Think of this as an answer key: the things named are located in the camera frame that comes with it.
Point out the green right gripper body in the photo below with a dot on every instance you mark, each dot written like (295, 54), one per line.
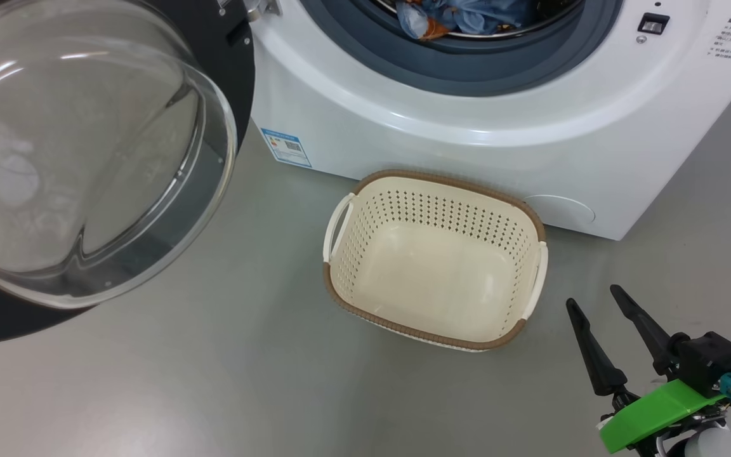
(651, 416)

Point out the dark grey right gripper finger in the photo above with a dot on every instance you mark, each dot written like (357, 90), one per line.
(597, 362)
(648, 330)

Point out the glass washing machine door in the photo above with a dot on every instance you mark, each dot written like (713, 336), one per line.
(86, 158)

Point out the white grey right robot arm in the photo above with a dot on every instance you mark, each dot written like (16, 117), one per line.
(714, 444)

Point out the white front-load washing machine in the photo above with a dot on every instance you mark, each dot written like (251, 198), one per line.
(467, 139)

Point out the cream perforated laundry basket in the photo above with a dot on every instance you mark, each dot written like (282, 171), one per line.
(435, 279)

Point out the blue white energy label sticker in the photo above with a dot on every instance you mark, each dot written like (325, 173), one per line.
(286, 148)

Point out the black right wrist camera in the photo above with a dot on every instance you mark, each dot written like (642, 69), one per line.
(711, 362)

